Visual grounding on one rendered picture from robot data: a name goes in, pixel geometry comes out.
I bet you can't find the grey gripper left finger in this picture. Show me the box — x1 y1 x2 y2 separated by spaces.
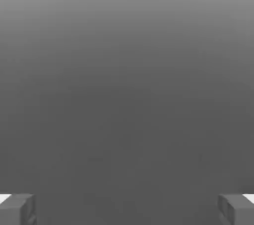
0 193 38 225

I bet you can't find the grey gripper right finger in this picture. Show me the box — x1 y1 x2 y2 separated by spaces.
217 193 254 225

